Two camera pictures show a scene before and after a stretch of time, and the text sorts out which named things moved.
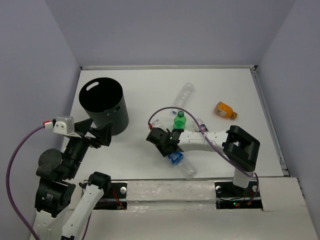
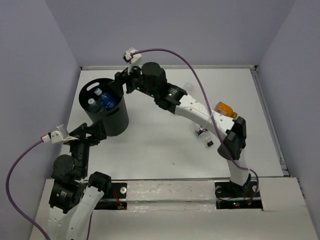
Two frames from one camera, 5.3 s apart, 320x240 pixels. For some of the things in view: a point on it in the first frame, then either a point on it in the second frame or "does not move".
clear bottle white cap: x=156 y=123 -> x=95 y=107
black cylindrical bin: x=103 y=99 does not move
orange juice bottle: x=223 y=109 does not move
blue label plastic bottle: x=177 y=159 -> x=107 y=101
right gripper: x=162 y=151 -> x=121 y=77
